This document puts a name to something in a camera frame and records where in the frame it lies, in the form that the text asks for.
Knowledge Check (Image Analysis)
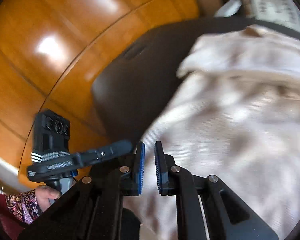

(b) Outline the beige knit sweater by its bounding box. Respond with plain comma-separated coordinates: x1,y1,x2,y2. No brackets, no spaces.
125,25,300,239

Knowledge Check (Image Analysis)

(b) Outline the person's left hand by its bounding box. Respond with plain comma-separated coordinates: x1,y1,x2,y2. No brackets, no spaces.
34,185,61,212

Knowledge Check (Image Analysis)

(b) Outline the floral sleeve forearm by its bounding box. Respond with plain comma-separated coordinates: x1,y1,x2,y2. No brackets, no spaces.
5,190,43,224

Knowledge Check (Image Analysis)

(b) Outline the tiger print cushion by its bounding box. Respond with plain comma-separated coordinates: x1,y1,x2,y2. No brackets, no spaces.
241,0,300,32

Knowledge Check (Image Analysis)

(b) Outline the black padded table mat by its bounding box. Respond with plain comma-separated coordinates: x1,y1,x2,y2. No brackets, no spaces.
91,16,300,144

